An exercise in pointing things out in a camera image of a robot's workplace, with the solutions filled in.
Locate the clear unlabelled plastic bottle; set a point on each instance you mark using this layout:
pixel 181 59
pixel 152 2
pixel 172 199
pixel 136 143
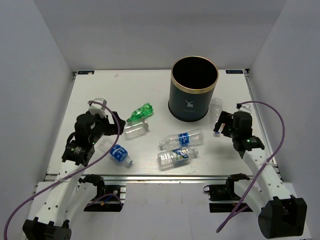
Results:
pixel 215 109

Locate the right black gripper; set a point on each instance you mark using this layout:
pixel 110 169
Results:
pixel 226 118

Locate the clear bottle green white label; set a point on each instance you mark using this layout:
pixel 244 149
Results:
pixel 176 157

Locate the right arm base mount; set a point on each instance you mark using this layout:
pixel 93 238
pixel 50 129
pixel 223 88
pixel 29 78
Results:
pixel 220 201

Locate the right blue table sticker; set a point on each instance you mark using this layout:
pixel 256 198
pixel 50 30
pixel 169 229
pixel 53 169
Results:
pixel 232 71

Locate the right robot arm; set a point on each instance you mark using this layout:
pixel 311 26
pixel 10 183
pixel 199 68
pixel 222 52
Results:
pixel 280 214

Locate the blue table sticker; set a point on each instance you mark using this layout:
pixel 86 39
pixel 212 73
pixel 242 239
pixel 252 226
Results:
pixel 232 71
pixel 85 72

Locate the clear bottle blue label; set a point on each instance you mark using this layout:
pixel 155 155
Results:
pixel 186 139
pixel 117 154

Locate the crushed green plastic bottle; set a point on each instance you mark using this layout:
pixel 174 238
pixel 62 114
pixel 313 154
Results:
pixel 144 111

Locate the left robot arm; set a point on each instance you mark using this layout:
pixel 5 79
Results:
pixel 70 193

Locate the clear wide-mouth plastic bottle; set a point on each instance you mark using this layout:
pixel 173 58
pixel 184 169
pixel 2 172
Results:
pixel 135 129

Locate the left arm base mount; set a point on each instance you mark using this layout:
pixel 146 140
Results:
pixel 112 201

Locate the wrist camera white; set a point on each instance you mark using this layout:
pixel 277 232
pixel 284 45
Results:
pixel 247 108
pixel 97 106

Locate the left blue table sticker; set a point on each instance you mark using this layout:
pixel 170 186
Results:
pixel 85 72

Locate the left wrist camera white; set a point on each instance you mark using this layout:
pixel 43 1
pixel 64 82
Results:
pixel 97 106

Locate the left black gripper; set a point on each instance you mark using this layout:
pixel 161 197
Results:
pixel 112 128

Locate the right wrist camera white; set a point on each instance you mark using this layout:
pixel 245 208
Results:
pixel 247 108

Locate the dark bin with gold rim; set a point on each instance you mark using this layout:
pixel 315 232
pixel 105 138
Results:
pixel 192 83

